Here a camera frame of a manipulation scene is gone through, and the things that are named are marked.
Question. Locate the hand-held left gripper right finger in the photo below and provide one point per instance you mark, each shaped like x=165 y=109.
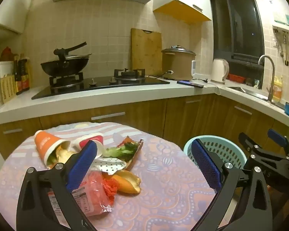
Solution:
x=204 y=163

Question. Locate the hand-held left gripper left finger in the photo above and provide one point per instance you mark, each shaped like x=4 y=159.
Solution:
x=83 y=163

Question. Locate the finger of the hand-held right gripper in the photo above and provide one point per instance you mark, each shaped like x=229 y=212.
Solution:
x=249 y=143
x=277 y=137

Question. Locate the light blue plastic basket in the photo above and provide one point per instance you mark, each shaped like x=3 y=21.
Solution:
x=219 y=146

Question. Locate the white dotted paper scrap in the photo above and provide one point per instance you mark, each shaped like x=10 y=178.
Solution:
x=110 y=166

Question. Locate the red paper cup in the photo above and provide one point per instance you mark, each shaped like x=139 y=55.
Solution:
x=98 y=138

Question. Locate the green vegetable stalk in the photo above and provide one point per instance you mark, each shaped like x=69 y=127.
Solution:
x=52 y=158

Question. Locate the red wrapper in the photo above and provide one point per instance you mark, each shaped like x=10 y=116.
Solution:
x=110 y=189

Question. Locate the leafy green vegetable scrap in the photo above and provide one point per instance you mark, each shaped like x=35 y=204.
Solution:
x=120 y=150

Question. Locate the orange paper cup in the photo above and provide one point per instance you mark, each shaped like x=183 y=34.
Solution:
x=45 y=144

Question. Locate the foil snack wrapper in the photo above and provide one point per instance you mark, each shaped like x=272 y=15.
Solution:
x=134 y=160

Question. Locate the floral pink tablecloth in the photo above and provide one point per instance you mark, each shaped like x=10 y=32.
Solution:
x=171 y=173

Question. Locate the yellow dish soap bottle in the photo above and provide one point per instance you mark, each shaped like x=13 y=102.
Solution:
x=277 y=89

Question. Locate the steel sink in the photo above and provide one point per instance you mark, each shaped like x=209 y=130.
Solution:
x=245 y=91

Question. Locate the metal faucet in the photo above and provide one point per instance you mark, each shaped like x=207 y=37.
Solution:
x=271 y=81

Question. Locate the small glass jar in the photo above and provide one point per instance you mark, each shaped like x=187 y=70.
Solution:
x=257 y=84

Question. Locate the red plastic tray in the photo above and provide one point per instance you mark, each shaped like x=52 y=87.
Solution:
x=236 y=78

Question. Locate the wooden base cabinet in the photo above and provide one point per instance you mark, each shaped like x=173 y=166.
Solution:
x=144 y=115

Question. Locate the black glass gas stove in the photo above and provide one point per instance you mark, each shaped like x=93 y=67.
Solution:
x=98 y=86

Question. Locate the white electric kettle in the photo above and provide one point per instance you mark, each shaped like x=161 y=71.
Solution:
x=218 y=71

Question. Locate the dark smartphone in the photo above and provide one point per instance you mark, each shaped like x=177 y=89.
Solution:
x=190 y=83

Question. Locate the black wok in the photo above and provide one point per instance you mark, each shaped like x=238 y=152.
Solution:
x=62 y=68

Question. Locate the brown rice cooker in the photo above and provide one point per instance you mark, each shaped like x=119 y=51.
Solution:
x=178 y=65

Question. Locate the yellow woven utensil holder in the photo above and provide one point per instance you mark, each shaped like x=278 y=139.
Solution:
x=8 y=89

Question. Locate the wok lid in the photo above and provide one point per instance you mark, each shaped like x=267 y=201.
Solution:
x=74 y=57

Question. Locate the dark window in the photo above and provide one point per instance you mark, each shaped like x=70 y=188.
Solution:
x=240 y=24

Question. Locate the white plastic container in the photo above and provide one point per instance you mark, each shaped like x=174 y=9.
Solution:
x=3 y=67

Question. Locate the wooden cutting board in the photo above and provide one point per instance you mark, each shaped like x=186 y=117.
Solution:
x=145 y=53

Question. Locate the white water heater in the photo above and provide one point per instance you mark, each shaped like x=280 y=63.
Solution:
x=279 y=4

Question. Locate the red packaging bag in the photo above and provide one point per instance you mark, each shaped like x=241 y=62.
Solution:
x=8 y=53

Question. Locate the white corner wall cabinet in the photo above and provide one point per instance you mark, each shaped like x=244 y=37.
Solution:
x=12 y=12

